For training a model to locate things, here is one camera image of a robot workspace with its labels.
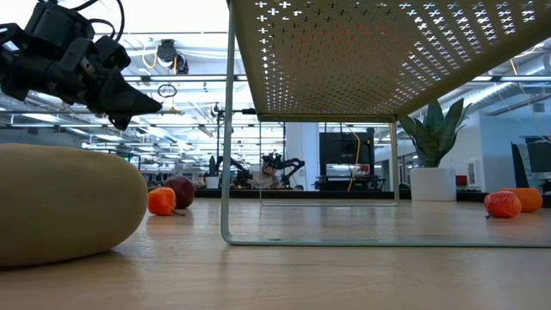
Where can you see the black office monitor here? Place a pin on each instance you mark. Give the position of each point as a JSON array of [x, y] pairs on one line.
[[540, 157]]

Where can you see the dark red round fruit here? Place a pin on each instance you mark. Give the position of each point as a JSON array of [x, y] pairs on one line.
[[184, 191]]

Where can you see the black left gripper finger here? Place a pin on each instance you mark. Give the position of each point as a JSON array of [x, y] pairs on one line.
[[114, 53], [120, 101]]

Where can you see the black ceiling camera mount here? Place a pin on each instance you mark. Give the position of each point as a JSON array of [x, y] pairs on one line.
[[167, 51]]

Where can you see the tan oval fruit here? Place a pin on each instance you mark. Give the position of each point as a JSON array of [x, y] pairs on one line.
[[64, 202]]

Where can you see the orange round fruit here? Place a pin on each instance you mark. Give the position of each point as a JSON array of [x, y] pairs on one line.
[[531, 200]]

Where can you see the person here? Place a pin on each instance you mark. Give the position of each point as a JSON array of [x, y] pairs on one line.
[[269, 174]]

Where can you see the black background robot arm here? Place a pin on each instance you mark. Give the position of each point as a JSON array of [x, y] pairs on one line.
[[241, 170], [288, 165]]

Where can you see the green snake plant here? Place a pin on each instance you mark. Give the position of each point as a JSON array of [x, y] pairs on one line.
[[435, 133]]

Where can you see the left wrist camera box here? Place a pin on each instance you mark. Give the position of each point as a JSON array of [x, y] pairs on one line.
[[60, 21]]

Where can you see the white plant pot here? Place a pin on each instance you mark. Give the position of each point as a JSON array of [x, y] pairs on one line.
[[432, 185]]

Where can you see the black monitor on stand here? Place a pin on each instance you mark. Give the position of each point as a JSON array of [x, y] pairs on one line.
[[344, 148]]

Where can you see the red-orange fruit with stem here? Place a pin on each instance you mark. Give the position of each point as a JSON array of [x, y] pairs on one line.
[[501, 204]]

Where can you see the small orange fruit with stem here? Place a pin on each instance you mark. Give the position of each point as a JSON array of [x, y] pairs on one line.
[[161, 201]]

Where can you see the green perforated metal shelf riser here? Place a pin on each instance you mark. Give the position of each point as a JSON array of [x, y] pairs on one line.
[[366, 56]]

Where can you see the small red box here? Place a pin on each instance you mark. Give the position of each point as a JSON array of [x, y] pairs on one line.
[[462, 180]]

